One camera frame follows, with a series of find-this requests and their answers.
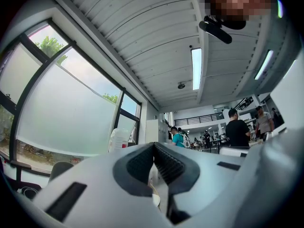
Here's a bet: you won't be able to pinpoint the black office chair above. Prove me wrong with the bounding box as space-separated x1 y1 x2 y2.
0 158 42 200

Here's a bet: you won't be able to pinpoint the long ceiling light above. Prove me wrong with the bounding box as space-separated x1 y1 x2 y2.
254 49 274 80
191 47 202 91

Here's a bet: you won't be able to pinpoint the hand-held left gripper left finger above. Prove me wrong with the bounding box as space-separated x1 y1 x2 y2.
33 141 171 228

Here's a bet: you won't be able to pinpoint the white lockers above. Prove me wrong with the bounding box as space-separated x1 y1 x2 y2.
145 119 168 144

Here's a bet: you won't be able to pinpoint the gold wire chair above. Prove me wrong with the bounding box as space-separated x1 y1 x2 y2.
149 183 162 210

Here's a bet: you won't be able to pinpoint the white charging cable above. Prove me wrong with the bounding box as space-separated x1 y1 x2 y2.
21 186 38 200

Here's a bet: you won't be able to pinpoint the black head-worn camera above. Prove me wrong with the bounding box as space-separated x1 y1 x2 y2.
199 15 233 45

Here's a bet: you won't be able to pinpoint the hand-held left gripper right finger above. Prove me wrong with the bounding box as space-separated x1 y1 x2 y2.
154 142 250 228

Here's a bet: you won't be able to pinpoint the black mezzanine railing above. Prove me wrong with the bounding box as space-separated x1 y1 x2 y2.
174 112 225 127

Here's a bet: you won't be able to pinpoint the person's head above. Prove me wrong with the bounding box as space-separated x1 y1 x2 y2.
197 0 273 30

